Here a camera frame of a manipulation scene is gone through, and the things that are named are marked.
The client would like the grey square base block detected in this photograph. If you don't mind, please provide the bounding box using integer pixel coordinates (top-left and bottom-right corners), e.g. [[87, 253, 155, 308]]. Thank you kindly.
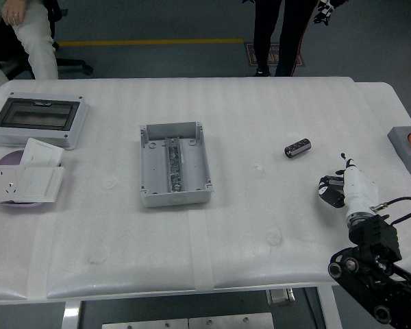
[[387, 125, 411, 180]]

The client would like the open grey junction box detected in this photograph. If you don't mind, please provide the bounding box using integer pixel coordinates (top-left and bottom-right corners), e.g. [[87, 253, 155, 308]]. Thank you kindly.
[[138, 121, 216, 208]]

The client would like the grey distribution box dark window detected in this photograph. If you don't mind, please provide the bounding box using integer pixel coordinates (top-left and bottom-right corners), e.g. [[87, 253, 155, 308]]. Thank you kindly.
[[0, 91, 90, 151]]

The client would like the white foam mat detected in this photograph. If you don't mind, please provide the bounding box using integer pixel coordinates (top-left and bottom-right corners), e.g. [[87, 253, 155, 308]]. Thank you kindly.
[[0, 77, 411, 304]]

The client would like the seated person's hand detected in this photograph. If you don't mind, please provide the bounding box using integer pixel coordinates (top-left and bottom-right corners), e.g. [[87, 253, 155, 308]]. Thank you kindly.
[[1, 0, 30, 27]]

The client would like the white table leg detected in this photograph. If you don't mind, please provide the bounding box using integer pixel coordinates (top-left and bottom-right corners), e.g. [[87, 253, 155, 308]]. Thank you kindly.
[[61, 300, 86, 329], [316, 287, 343, 329]]

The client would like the standing person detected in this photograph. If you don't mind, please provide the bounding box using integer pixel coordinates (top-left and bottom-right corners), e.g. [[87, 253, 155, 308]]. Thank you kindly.
[[252, 0, 318, 78]]

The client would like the black office chair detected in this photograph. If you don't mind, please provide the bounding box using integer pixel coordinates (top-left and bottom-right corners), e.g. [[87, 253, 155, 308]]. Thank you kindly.
[[0, 0, 94, 78]]

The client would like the grey metal plate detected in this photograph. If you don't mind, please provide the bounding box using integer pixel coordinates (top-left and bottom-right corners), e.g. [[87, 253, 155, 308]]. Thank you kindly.
[[101, 318, 189, 329], [188, 312, 275, 329]]

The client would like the silver metal bracket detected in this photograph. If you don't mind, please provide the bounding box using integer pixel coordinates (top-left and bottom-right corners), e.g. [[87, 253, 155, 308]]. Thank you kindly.
[[265, 289, 297, 306]]

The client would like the metal mounting rail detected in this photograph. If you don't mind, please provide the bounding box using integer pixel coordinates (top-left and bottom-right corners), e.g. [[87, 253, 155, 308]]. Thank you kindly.
[[164, 136, 186, 193]]

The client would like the black battery with white print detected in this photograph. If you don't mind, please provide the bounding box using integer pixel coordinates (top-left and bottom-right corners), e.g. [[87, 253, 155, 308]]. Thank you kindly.
[[284, 138, 312, 160]]

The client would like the seated person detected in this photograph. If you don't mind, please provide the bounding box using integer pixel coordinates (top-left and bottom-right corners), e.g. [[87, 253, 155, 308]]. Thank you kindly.
[[0, 0, 59, 100]]

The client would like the standing person's left hand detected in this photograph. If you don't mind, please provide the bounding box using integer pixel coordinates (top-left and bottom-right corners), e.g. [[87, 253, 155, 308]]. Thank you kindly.
[[313, 0, 347, 27]]

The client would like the brown floor sticker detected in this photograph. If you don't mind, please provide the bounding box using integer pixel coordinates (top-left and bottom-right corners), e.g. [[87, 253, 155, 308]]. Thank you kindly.
[[245, 42, 304, 68]]

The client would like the white socket panel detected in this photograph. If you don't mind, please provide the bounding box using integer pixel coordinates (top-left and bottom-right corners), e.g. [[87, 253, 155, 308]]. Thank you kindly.
[[0, 166, 21, 206]]

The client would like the robot right hand white shell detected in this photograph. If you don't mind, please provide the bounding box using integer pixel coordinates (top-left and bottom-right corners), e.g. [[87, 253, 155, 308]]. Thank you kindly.
[[317, 152, 380, 220]]

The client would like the purple round plate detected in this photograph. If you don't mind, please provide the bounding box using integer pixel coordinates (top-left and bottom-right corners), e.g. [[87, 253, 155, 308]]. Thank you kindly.
[[0, 149, 47, 209]]

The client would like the white switch plate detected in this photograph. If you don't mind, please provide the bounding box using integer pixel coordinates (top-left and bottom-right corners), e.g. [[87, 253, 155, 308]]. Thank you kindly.
[[19, 137, 65, 168]]

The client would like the white switch panel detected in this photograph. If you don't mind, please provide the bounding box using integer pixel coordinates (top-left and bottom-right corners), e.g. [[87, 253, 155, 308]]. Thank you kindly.
[[12, 166, 65, 203]]

